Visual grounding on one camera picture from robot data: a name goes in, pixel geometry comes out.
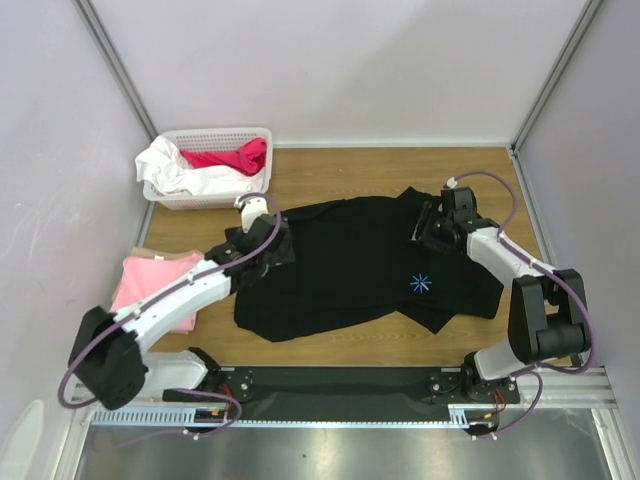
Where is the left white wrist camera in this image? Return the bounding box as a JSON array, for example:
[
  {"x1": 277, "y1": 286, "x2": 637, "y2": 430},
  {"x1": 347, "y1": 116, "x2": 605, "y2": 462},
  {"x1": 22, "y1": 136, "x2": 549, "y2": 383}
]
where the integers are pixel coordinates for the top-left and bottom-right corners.
[{"x1": 234, "y1": 195, "x2": 268, "y2": 233}]

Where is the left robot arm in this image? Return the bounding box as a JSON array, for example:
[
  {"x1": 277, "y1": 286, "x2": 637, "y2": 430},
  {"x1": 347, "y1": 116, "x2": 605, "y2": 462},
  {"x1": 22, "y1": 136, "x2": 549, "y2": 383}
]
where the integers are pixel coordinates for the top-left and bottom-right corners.
[{"x1": 57, "y1": 214, "x2": 295, "y2": 410}]

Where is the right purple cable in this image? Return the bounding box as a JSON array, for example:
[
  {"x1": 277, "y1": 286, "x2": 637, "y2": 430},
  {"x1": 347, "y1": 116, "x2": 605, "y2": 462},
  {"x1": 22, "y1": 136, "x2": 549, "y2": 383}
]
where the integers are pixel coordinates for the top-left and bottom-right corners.
[{"x1": 447, "y1": 170, "x2": 599, "y2": 441}]

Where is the folded pink t-shirt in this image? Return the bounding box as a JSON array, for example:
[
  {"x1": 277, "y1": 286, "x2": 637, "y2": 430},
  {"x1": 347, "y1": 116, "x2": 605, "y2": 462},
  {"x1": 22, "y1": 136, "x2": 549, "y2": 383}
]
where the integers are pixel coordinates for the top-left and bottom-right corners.
[{"x1": 110, "y1": 253, "x2": 204, "y2": 311}]

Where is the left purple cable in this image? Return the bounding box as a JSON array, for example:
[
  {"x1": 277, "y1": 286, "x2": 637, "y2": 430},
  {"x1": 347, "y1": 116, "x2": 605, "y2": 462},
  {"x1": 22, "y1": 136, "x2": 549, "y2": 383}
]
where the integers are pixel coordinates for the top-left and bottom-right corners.
[{"x1": 58, "y1": 192, "x2": 284, "y2": 454}]

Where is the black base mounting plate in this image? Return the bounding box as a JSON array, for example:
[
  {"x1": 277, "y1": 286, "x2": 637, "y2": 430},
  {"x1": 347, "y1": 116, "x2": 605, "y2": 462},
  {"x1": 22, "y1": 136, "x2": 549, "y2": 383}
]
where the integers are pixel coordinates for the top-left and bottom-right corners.
[{"x1": 196, "y1": 366, "x2": 520, "y2": 423}]

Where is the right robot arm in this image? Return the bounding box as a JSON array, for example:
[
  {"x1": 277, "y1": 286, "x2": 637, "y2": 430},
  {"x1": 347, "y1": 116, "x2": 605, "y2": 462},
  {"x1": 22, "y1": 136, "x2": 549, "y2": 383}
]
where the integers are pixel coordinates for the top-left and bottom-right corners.
[{"x1": 413, "y1": 187, "x2": 592, "y2": 402}]

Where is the aluminium frame rail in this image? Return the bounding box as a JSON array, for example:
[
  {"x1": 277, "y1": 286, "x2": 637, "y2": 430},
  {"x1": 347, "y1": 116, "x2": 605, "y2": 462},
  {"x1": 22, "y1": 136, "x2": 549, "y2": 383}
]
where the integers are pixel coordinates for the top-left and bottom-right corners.
[{"x1": 62, "y1": 356, "x2": 615, "y2": 409}]

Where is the black t-shirt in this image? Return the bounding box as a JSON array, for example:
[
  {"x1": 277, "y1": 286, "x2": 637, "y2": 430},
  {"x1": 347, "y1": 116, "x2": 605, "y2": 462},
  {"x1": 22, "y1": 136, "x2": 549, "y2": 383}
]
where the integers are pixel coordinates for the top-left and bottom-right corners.
[{"x1": 234, "y1": 187, "x2": 503, "y2": 342}]

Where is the white t-shirt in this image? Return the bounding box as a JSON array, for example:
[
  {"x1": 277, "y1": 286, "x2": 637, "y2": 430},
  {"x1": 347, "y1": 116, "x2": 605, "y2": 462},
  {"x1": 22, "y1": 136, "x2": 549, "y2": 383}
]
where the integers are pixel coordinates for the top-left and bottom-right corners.
[{"x1": 135, "y1": 136, "x2": 261, "y2": 195}]

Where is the folded beige t-shirt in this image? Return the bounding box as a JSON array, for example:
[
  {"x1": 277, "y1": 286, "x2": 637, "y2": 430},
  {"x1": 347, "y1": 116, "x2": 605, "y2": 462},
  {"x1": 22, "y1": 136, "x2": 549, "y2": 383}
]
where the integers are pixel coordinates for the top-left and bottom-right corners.
[{"x1": 130, "y1": 247, "x2": 203, "y2": 260}]

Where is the purple cable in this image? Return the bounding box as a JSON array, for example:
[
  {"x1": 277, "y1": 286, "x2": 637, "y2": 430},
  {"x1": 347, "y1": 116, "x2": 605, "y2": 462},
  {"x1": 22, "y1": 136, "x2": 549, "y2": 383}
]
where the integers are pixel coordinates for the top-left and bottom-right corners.
[
  {"x1": 447, "y1": 170, "x2": 599, "y2": 441},
  {"x1": 58, "y1": 192, "x2": 284, "y2": 454}
]

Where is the white plastic laundry basket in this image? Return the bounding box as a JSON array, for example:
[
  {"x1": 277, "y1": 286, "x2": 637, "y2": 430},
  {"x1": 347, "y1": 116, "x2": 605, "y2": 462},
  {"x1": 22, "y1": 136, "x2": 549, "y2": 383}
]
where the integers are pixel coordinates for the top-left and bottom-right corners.
[{"x1": 141, "y1": 127, "x2": 273, "y2": 210}]

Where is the magenta t-shirt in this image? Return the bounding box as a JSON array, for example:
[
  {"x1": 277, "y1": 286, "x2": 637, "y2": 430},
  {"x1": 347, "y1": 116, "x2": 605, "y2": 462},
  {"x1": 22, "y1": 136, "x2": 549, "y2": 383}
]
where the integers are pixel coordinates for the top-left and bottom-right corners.
[{"x1": 180, "y1": 138, "x2": 268, "y2": 176}]

